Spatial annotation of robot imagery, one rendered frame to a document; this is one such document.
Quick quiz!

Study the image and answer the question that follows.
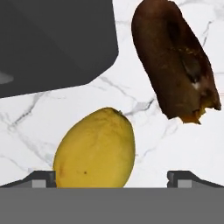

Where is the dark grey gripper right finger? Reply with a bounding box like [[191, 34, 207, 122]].
[[166, 170, 224, 189]]

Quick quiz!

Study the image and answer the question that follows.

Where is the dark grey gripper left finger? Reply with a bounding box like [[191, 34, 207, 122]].
[[0, 170, 57, 189]]

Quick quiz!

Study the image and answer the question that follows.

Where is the yellow lemon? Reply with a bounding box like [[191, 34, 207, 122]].
[[52, 107, 137, 189]]

